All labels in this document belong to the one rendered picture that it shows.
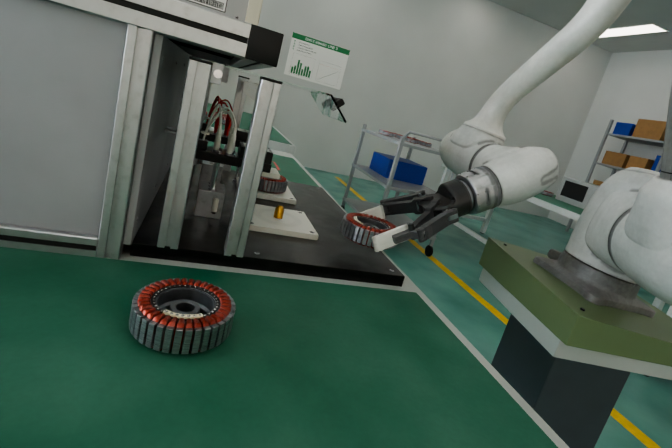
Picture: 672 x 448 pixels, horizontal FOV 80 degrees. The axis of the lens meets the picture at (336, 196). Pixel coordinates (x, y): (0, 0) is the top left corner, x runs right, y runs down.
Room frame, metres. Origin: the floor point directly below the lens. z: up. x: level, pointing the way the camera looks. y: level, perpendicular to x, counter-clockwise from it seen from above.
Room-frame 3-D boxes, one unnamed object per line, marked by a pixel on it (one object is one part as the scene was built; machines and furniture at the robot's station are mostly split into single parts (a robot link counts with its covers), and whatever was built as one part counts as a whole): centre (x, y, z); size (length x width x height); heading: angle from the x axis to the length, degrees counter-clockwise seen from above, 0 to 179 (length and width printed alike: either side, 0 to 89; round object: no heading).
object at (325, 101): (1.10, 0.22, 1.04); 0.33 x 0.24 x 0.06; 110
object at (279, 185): (1.05, 0.19, 0.80); 0.11 x 0.11 x 0.04
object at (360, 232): (0.74, -0.08, 0.83); 0.11 x 0.11 x 0.04
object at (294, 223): (0.82, 0.11, 0.78); 0.15 x 0.15 x 0.01; 20
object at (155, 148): (0.85, 0.39, 0.92); 0.66 x 0.01 x 0.30; 20
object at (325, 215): (0.93, 0.16, 0.76); 0.64 x 0.47 x 0.02; 20
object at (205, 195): (0.77, 0.24, 0.80); 0.07 x 0.05 x 0.06; 20
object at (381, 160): (3.65, -0.51, 0.51); 1.01 x 0.60 x 1.01; 20
